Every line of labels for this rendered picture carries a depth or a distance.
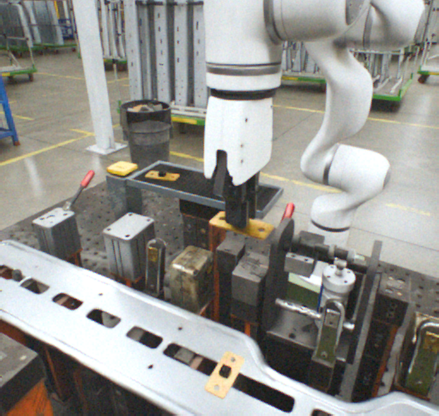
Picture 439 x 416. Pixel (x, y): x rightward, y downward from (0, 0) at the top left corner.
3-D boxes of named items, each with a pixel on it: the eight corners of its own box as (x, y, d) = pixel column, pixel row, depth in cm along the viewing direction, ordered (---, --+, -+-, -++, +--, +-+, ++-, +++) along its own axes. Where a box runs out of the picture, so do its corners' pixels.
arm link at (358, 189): (318, 205, 116) (330, 135, 104) (378, 224, 107) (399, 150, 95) (303, 223, 107) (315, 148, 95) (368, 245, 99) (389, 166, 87)
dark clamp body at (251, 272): (217, 397, 89) (216, 276, 72) (239, 357, 100) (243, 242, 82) (257, 418, 85) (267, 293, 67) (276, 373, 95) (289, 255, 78)
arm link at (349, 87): (350, 201, 99) (294, 185, 106) (363, 173, 105) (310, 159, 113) (377, 7, 63) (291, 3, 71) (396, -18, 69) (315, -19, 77)
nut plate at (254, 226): (207, 224, 50) (207, 216, 50) (221, 212, 53) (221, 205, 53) (263, 240, 46) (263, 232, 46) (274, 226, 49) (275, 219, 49)
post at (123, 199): (123, 296, 120) (103, 175, 100) (137, 282, 126) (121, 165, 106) (141, 304, 117) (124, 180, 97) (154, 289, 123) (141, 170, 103)
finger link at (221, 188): (229, 123, 42) (243, 149, 46) (203, 183, 40) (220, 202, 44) (238, 125, 41) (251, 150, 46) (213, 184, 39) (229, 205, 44)
